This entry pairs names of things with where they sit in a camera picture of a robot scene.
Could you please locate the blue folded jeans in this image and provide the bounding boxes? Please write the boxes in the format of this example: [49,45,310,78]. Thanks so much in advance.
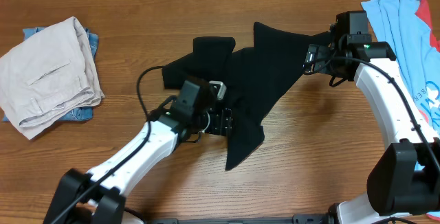
[23,27,99,122]

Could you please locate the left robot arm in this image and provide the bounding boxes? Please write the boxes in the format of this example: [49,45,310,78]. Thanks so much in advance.
[44,78,226,223]

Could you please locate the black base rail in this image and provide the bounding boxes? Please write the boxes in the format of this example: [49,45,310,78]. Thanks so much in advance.
[123,206,340,224]

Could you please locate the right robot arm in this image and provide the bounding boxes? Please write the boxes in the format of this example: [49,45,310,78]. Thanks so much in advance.
[303,11,439,223]

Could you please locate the light blue t-shirt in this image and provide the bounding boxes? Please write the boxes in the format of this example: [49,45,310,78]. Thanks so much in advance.
[361,0,439,132]

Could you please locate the beige folded trousers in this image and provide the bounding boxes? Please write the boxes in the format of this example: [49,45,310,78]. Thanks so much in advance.
[1,16,105,139]

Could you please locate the black shirt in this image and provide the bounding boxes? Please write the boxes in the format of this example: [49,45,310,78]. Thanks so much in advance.
[162,22,332,170]

